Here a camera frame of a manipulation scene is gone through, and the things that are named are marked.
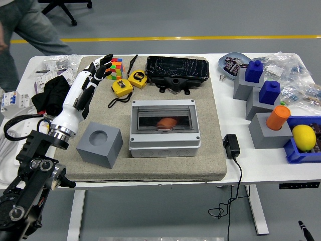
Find person's left hand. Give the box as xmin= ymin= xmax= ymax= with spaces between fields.
xmin=0 ymin=22 xmax=9 ymax=52

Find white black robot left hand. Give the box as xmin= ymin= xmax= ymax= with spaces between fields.
xmin=50 ymin=53 xmax=114 ymax=134

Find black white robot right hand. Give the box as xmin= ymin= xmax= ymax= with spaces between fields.
xmin=297 ymin=220 xmax=315 ymax=241

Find smoked transparent box lid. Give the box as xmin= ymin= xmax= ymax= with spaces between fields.
xmin=132 ymin=105 xmax=197 ymax=133

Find orange cylinder battery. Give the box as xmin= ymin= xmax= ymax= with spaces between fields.
xmin=155 ymin=117 xmax=179 ymax=130
xmin=265 ymin=105 xmax=291 ymax=131

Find grey plastic junction box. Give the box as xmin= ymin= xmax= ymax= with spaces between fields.
xmin=128 ymin=99 xmax=202 ymax=158

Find black cloth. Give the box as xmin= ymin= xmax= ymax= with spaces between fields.
xmin=31 ymin=75 xmax=71 ymax=116

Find person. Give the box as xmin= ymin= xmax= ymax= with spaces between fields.
xmin=0 ymin=0 xmax=76 ymax=92

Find clear plastic parts bags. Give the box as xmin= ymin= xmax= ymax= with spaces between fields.
xmin=27 ymin=54 xmax=82 ymax=81

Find black table control panel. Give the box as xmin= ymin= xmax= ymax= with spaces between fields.
xmin=278 ymin=182 xmax=321 ymax=190

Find small yellow tape measure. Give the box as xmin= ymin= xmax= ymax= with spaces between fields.
xmin=108 ymin=78 xmax=133 ymax=109

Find white table leg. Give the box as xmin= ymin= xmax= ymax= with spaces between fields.
xmin=244 ymin=185 xmax=270 ymax=236
xmin=66 ymin=189 xmax=86 ymax=241

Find colourful puzzle cube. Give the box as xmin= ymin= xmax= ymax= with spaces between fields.
xmin=105 ymin=57 xmax=125 ymax=80

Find white power strip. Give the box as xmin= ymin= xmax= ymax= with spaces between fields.
xmin=15 ymin=107 xmax=55 ymax=151

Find white circuit breaker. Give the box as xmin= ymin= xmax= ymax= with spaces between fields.
xmin=1 ymin=90 xmax=33 ymax=118

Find large yellow tape measure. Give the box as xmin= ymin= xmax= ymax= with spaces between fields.
xmin=126 ymin=54 xmax=148 ymax=88

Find grey block with round hole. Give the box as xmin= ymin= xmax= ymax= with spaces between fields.
xmin=248 ymin=112 xmax=294 ymax=150
xmin=76 ymin=122 xmax=124 ymax=169

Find black office chair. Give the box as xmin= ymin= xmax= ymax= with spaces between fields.
xmin=41 ymin=0 xmax=93 ymax=27

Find blue storage bin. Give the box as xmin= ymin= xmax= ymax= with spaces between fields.
xmin=283 ymin=115 xmax=321 ymax=165

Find yellow lemon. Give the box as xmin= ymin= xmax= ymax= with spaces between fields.
xmin=292 ymin=125 xmax=317 ymax=152

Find dark components in bin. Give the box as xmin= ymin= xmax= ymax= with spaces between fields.
xmin=310 ymin=122 xmax=321 ymax=154

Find black crinkled plastic tray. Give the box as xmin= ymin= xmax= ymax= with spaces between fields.
xmin=144 ymin=55 xmax=210 ymax=82

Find black power adapter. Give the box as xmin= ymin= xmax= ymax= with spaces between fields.
xmin=223 ymin=134 xmax=241 ymax=159

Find grey-brown mat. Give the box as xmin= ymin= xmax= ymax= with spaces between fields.
xmin=51 ymin=55 xmax=228 ymax=183

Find blue block with knob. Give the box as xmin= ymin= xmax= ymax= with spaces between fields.
xmin=259 ymin=80 xmax=281 ymax=105
xmin=245 ymin=60 xmax=264 ymax=83

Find clear bags of small parts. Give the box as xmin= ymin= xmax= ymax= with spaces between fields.
xmin=253 ymin=52 xmax=321 ymax=113

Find dark wrapped parts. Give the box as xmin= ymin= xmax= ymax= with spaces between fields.
xmin=224 ymin=56 xmax=249 ymax=75

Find blue-grey bowl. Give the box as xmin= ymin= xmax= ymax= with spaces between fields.
xmin=218 ymin=52 xmax=253 ymax=81

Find white wall socket package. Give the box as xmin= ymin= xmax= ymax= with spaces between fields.
xmin=34 ymin=69 xmax=76 ymax=93

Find black adapter cord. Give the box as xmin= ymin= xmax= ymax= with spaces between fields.
xmin=208 ymin=155 xmax=251 ymax=241

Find white power cable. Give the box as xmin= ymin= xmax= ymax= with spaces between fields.
xmin=0 ymin=105 xmax=36 ymax=185

